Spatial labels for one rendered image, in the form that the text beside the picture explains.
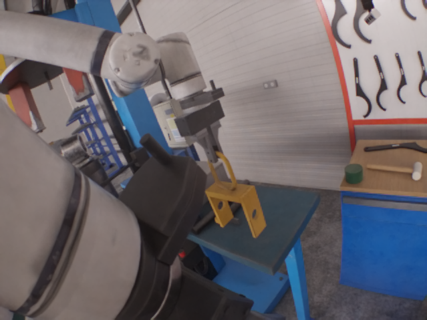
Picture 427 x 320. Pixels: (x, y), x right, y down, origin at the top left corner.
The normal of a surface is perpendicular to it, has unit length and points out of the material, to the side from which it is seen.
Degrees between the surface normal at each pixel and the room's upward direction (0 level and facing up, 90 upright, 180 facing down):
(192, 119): 90
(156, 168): 24
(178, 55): 91
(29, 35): 96
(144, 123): 90
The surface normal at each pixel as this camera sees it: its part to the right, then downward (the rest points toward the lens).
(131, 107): 0.67, 0.03
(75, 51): 0.20, 0.61
